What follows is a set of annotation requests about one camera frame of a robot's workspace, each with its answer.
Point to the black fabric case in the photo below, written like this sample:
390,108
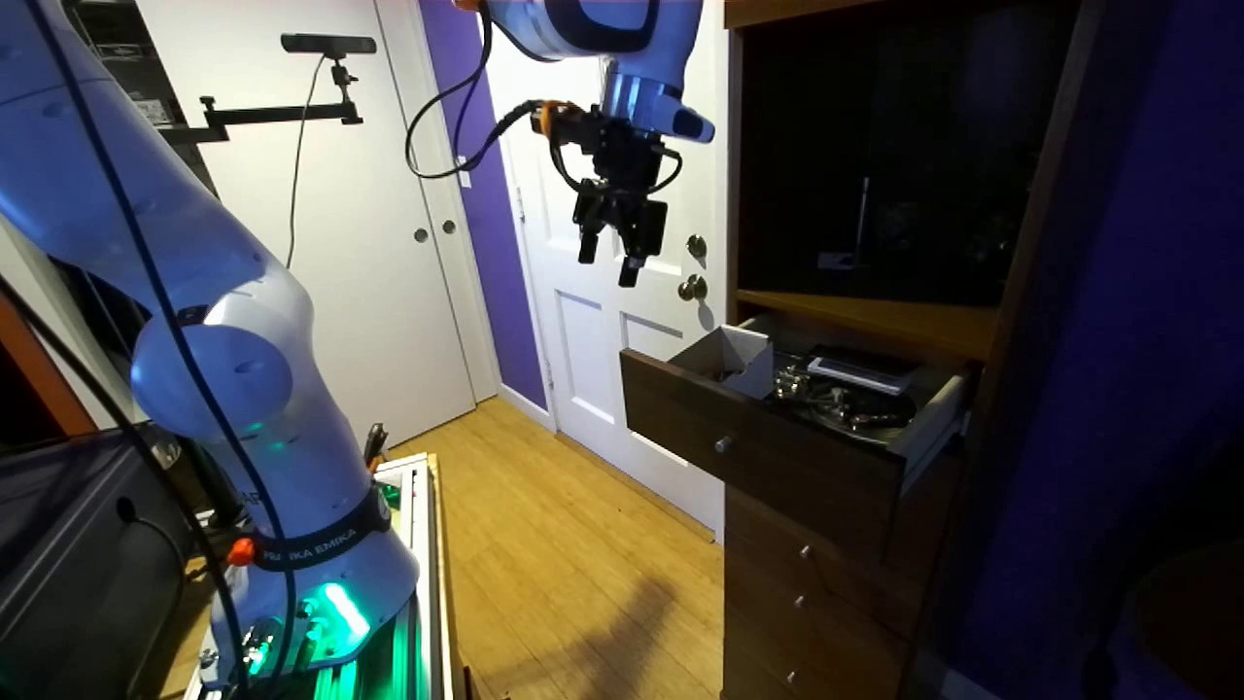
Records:
78,556

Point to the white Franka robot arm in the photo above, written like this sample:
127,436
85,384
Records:
246,376

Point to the white double closet door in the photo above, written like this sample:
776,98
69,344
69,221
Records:
373,296

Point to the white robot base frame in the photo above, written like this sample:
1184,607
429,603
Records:
413,607

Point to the brass deadbolt lock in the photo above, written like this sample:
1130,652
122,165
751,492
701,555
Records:
696,245

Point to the dark storage shelving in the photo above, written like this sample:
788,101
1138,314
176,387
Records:
131,64

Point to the pile of metal hardware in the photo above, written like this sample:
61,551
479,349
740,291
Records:
830,406

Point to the black stereo camera bar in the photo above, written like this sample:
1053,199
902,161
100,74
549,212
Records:
326,44

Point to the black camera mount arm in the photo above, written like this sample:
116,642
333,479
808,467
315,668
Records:
277,114

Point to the round closet door knob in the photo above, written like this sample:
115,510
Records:
420,235
448,228

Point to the small metal drawer knob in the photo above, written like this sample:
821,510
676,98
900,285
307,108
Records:
803,551
724,446
788,678
797,602

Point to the tall brown wooden cabinet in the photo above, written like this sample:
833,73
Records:
830,595

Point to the flat black white device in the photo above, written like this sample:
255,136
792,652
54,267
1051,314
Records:
856,376

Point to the open wooden drawer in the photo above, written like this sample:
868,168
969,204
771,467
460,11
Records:
780,467

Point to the brass door knob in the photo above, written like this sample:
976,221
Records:
693,285

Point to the white panel door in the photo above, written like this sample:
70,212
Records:
608,376

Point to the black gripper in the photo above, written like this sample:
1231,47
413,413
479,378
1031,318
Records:
624,161

